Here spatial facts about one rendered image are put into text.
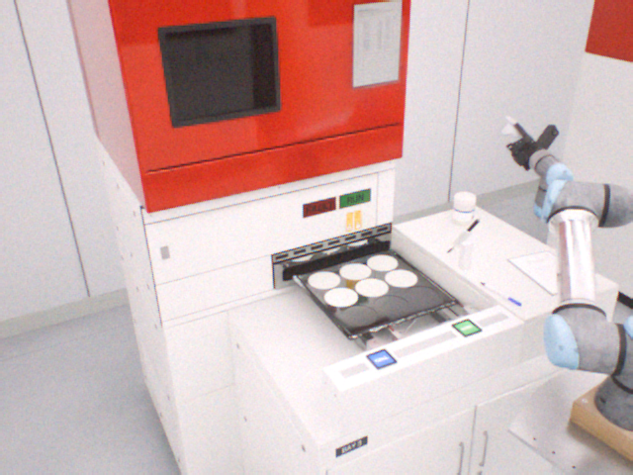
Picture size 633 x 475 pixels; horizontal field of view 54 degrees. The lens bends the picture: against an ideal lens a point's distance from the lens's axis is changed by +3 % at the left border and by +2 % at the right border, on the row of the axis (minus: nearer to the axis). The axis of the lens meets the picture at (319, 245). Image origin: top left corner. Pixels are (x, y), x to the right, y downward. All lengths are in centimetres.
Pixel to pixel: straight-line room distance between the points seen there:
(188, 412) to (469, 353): 98
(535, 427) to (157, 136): 116
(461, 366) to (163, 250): 87
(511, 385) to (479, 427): 15
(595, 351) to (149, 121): 115
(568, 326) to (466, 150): 292
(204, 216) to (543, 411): 103
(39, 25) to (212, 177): 156
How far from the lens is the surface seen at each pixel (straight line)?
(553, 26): 452
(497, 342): 168
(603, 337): 149
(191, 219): 177
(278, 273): 195
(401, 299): 184
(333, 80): 176
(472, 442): 188
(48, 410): 306
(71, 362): 328
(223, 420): 223
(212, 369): 207
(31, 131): 317
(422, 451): 176
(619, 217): 176
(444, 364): 159
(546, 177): 209
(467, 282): 185
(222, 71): 163
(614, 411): 160
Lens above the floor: 193
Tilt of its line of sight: 29 degrees down
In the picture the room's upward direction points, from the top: 1 degrees counter-clockwise
